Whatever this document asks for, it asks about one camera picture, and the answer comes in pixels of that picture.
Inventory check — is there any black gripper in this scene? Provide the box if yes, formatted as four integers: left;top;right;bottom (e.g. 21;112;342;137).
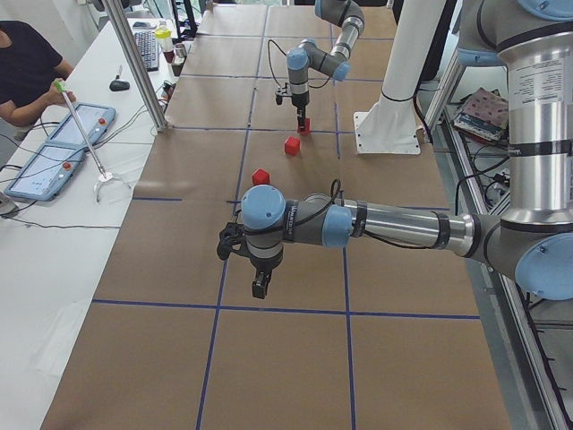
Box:
275;84;310;127
217;222;283;299

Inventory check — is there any red cube block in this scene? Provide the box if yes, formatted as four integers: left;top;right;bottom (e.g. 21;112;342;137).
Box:
251;168;270;186
297;117;311;135
284;136;301;156

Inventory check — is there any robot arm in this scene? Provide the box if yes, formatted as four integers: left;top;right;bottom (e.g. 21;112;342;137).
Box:
276;0;364;134
217;1;572;300

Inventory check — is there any metal cup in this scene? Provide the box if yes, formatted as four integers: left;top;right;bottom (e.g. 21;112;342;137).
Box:
174;43;187;59

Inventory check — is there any brown paper table cover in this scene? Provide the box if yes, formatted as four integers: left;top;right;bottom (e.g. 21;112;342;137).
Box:
42;5;510;429

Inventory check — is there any yellow lid bottle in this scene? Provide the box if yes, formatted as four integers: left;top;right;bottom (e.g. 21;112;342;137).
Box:
154;25;175;64

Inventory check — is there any black keyboard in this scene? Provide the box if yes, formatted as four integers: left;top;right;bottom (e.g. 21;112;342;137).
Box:
133;30;159;72

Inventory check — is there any stack of books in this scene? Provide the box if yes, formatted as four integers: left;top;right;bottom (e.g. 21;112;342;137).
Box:
453;88;509;142

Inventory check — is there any reacher grabber stick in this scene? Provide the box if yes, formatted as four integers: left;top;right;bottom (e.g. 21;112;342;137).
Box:
52;79;132;203

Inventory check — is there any upper teach pendant tablet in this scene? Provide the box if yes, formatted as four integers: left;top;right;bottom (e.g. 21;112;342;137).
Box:
45;103;116;149

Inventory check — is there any teach pendant tablet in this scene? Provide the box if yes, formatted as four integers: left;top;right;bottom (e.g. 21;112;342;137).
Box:
45;103;116;149
4;143;85;202

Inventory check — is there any lower teach pendant tablet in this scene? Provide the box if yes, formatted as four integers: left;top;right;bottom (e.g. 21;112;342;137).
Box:
4;143;85;202

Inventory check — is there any seated person black shirt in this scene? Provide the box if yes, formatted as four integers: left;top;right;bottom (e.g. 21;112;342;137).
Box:
1;21;73;128

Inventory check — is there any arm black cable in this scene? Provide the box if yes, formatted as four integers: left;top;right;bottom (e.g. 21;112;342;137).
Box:
286;178;449;250
267;39;335;90

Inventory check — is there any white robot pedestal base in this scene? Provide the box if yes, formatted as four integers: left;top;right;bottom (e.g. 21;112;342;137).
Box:
354;0;451;155

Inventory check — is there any aluminium frame post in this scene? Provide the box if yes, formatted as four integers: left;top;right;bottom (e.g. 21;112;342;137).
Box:
102;0;167;133

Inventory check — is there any aluminium side frame rail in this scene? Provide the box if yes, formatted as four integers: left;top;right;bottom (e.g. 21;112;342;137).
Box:
434;120;572;429

